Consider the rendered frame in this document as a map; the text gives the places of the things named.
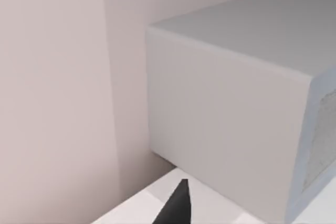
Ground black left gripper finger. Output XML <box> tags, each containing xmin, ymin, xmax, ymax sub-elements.
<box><xmin>151</xmin><ymin>178</ymin><xmax>192</xmax><ymax>224</ymax></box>

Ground pale microwave oven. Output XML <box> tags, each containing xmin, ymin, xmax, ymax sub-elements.
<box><xmin>145</xmin><ymin>0</ymin><xmax>336</xmax><ymax>224</ymax></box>

